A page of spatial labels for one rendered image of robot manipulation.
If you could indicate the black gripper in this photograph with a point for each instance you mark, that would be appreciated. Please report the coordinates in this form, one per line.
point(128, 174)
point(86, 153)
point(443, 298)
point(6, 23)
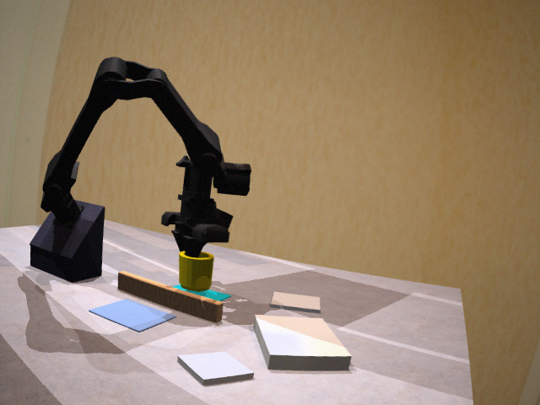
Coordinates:
point(192, 229)

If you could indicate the brown wooden bar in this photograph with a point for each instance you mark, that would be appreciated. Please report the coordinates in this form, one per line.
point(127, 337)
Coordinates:
point(167, 296)

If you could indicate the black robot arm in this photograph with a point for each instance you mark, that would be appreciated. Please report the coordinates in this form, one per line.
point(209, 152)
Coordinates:
point(202, 143)

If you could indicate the olive-yellow cup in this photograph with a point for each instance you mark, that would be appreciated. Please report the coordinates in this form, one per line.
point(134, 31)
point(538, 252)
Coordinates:
point(195, 274)

